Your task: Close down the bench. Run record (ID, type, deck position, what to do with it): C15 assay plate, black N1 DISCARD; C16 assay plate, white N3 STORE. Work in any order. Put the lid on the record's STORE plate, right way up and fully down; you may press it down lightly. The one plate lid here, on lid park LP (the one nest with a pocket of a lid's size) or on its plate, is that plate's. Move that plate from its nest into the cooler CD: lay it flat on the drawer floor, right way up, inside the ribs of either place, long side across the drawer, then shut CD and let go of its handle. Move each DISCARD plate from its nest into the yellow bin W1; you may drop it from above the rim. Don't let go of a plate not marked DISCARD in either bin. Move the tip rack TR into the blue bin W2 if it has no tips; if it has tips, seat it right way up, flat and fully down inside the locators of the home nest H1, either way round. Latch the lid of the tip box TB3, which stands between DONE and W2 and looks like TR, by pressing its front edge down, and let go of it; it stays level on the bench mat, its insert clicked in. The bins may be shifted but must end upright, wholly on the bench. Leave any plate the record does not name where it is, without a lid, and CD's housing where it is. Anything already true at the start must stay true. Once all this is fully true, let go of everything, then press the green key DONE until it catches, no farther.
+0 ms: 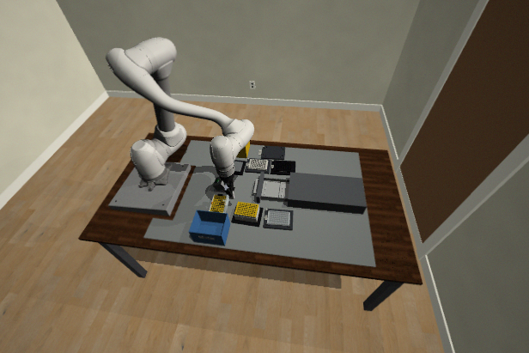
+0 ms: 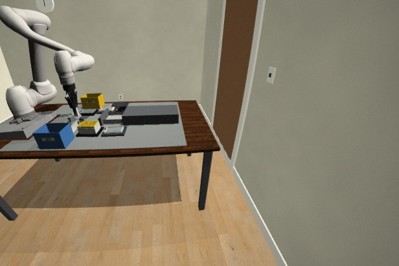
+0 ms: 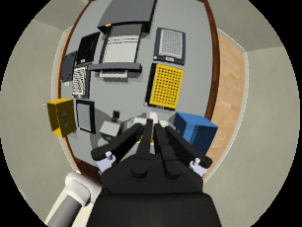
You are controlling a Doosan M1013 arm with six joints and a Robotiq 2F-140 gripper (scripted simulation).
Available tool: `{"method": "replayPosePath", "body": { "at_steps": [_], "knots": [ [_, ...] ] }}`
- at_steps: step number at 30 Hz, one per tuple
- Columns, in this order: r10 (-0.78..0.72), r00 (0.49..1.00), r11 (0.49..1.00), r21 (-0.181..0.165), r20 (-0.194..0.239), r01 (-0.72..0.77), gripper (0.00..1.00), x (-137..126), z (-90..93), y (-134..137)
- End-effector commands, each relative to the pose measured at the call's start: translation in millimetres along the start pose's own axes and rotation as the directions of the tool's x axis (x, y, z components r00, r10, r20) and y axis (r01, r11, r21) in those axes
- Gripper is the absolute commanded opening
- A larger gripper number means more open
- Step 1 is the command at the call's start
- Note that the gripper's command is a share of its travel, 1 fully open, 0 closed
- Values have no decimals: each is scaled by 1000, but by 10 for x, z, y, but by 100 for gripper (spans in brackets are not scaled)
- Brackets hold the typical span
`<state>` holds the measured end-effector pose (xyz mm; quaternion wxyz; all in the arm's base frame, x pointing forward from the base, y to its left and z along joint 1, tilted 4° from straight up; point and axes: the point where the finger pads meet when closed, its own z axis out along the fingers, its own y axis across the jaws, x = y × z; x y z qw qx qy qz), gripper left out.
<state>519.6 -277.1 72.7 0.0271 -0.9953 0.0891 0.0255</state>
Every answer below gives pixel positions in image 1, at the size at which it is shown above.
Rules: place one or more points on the grey bench mat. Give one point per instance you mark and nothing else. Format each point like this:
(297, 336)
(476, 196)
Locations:
(325, 235)

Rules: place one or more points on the yellow open-top bin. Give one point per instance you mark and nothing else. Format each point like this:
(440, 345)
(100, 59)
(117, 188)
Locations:
(244, 152)

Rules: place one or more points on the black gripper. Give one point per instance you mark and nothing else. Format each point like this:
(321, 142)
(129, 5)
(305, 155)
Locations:
(229, 184)

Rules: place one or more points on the blue open-top bin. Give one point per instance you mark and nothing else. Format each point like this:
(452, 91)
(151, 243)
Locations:
(210, 227)

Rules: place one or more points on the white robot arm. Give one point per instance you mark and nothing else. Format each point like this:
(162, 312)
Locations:
(135, 68)

